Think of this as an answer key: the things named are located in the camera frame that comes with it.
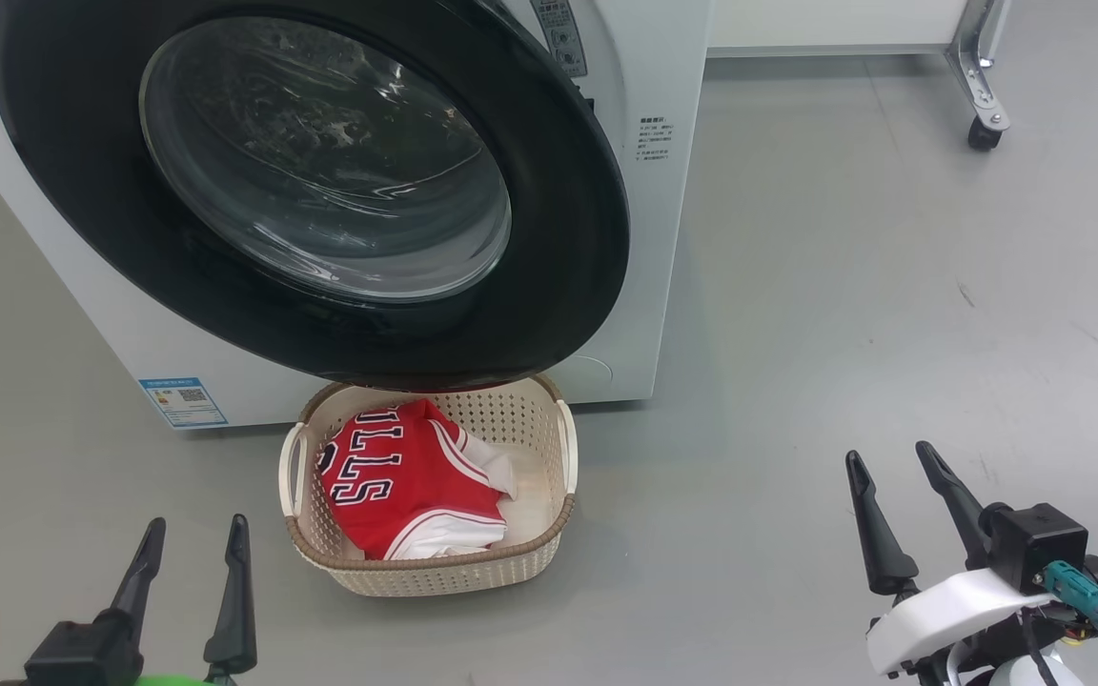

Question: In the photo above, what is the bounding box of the cream perforated laundry basket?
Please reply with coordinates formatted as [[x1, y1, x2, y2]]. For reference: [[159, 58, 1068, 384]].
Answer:
[[279, 373, 579, 598]]

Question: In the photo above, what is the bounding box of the white front-load washing machine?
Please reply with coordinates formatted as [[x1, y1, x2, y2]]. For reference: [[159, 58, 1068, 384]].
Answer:
[[0, 0, 714, 432]]

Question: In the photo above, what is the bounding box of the metal cart leg with caster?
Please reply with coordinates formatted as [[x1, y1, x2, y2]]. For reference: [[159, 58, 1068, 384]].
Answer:
[[947, 0, 1012, 151]]

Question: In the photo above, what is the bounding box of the round glass washer door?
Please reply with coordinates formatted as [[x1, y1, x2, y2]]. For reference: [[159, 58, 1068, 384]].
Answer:
[[0, 0, 631, 392]]

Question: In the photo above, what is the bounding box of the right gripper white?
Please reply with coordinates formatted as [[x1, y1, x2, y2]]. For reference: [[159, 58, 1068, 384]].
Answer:
[[844, 440, 1055, 679]]

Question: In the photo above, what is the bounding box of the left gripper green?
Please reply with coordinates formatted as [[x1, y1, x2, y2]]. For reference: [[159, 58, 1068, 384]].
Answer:
[[106, 514, 257, 686]]

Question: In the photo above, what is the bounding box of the blue energy label sticker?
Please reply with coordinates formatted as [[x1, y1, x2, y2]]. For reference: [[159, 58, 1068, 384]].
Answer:
[[138, 377, 229, 431]]

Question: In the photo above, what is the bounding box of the red Bulls basketball jersey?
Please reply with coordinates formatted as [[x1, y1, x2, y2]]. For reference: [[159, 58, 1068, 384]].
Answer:
[[317, 398, 519, 561]]

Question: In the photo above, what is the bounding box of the grey warning label sticker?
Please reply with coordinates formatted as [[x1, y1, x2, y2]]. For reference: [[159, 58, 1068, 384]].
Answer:
[[530, 0, 590, 79]]

